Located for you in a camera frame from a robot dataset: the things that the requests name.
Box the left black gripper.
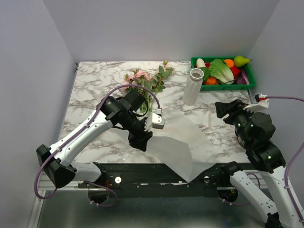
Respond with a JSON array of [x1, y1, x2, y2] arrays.
[[121, 112, 153, 152]]

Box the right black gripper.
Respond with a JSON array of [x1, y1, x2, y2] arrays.
[[214, 97, 257, 146]]

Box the white wrapping paper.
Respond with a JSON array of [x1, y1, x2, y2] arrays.
[[111, 104, 238, 183]]

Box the pink flower bouquet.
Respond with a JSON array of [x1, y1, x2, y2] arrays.
[[122, 60, 174, 115]]

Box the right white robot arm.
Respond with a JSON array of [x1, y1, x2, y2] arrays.
[[215, 95, 304, 228]]

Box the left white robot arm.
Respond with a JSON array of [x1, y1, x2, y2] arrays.
[[36, 89, 152, 189]]

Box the white ribbed vase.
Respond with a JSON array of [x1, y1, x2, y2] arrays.
[[182, 68, 204, 105]]

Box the orange toy pumpkin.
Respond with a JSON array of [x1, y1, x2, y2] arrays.
[[204, 77, 218, 85]]

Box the purple toy eggplant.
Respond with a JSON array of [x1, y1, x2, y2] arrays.
[[236, 71, 250, 85]]

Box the green toy cabbage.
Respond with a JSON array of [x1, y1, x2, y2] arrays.
[[209, 59, 234, 85]]

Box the green toy bell pepper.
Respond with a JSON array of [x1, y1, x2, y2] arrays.
[[200, 67, 210, 82]]

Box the red toy pepper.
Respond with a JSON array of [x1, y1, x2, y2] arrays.
[[230, 66, 241, 78]]

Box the green plastic tray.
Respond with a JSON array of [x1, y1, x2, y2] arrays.
[[190, 56, 256, 91]]

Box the orange toy fruit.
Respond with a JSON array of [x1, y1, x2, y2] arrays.
[[224, 59, 235, 68]]

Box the green toy pear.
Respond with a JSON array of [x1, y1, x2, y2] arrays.
[[234, 56, 251, 67]]

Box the white toy radish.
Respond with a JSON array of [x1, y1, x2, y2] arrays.
[[196, 58, 206, 68]]

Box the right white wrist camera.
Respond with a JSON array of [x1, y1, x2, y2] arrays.
[[243, 94, 269, 112]]

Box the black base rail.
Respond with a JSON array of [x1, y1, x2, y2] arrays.
[[76, 162, 257, 199]]

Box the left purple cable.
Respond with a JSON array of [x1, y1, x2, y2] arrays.
[[34, 84, 163, 208]]

